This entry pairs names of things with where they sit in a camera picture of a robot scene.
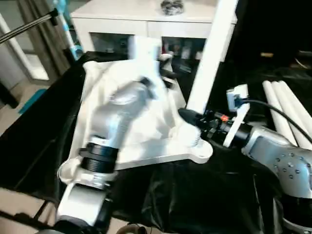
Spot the white plastic table leg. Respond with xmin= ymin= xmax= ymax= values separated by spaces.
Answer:
xmin=262 ymin=80 xmax=297 ymax=147
xmin=271 ymin=80 xmax=312 ymax=149
xmin=180 ymin=0 xmax=239 ymax=150
xmin=277 ymin=80 xmax=312 ymax=128

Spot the white plastic table top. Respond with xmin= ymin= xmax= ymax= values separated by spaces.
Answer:
xmin=57 ymin=53 xmax=214 ymax=187

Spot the clear bag of dark items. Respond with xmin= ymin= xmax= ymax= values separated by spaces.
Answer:
xmin=160 ymin=0 xmax=184 ymax=16

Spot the black plastic mat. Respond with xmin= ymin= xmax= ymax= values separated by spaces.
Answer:
xmin=0 ymin=50 xmax=312 ymax=234

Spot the white sideboard cabinet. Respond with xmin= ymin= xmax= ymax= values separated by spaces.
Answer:
xmin=70 ymin=0 xmax=237 ymax=64

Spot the grey brown curtain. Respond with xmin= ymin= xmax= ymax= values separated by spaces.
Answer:
xmin=19 ymin=0 xmax=72 ymax=77

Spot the teal flat object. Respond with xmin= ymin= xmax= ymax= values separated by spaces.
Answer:
xmin=18 ymin=88 xmax=47 ymax=116

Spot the grey metal pole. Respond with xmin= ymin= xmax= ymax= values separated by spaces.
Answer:
xmin=0 ymin=8 xmax=59 ymax=44

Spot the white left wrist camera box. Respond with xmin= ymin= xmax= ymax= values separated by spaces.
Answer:
xmin=127 ymin=36 xmax=162 ymax=75

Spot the black metal stand frame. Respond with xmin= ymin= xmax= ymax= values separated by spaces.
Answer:
xmin=0 ymin=199 xmax=62 ymax=228

